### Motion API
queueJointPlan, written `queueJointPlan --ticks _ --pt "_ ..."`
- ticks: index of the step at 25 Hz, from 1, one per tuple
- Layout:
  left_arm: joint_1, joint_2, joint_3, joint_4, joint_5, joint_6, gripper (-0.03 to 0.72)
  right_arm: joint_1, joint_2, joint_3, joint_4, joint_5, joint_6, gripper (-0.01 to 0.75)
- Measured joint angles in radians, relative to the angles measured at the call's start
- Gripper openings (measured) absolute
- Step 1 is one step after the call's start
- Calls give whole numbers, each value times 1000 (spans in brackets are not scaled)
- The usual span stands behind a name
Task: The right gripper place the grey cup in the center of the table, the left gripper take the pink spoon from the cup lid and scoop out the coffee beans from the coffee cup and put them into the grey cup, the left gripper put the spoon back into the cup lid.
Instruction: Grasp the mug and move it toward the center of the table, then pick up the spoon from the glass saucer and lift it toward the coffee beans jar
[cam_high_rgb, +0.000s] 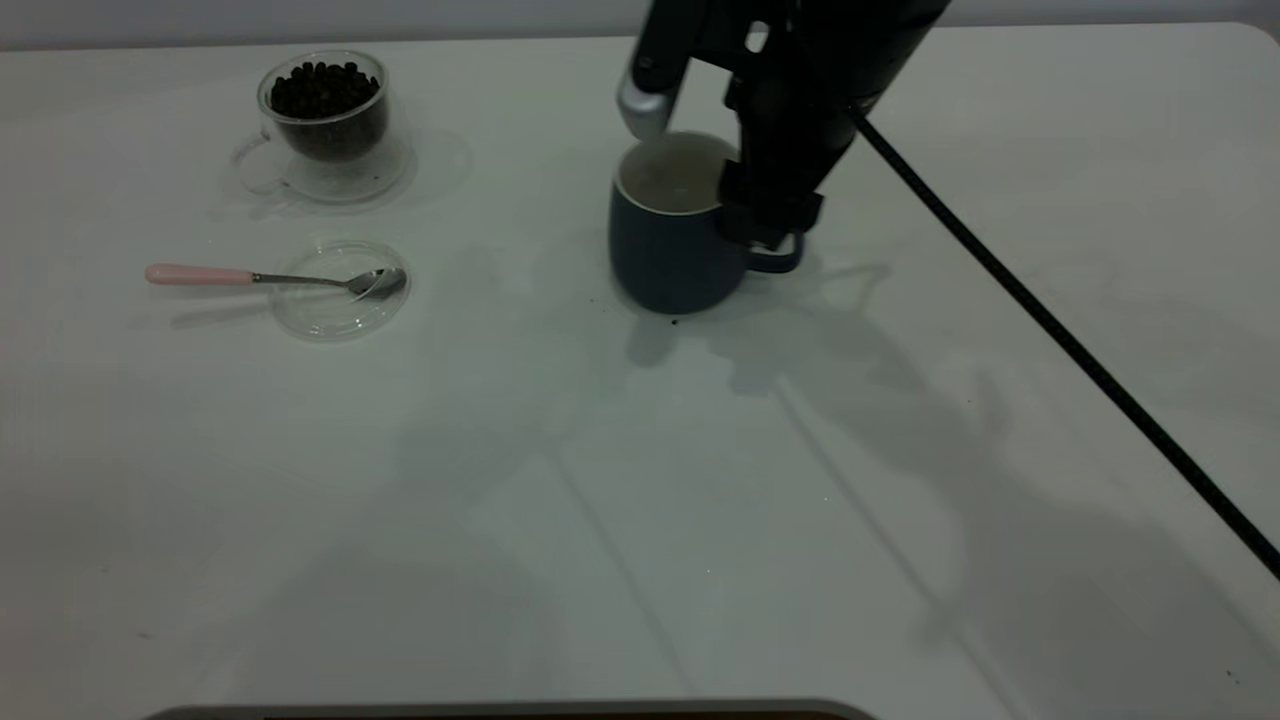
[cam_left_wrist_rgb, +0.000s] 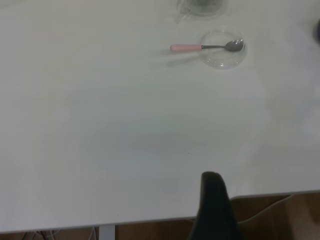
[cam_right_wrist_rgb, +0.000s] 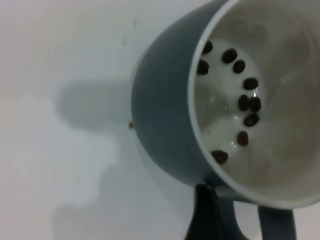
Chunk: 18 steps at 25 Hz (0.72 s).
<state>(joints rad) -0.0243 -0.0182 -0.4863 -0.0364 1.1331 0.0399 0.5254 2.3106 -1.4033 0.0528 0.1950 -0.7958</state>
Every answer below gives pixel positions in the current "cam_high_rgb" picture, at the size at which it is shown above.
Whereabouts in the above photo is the clear double-wall glass cup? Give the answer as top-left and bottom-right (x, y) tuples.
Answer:
(230, 50), (416, 209)

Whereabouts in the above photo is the pile of coffee beans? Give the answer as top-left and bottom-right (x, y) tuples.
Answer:
(270, 62), (389, 163)

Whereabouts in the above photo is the dark blue-grey ceramic mug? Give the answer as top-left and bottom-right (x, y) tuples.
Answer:
(608, 130), (806, 316)

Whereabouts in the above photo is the clear round glass lid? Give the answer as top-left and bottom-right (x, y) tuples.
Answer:
(272, 238), (411, 343)

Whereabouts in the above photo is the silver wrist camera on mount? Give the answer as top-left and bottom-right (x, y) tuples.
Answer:
(617, 0), (701, 141)

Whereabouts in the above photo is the pink-handled metal spoon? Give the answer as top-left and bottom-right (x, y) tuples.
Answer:
(146, 263), (408, 299)

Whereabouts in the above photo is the black braided cable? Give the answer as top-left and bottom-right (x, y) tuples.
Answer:
(850, 105), (1280, 581)

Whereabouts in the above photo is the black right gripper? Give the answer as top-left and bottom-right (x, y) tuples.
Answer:
(695, 0), (863, 251)

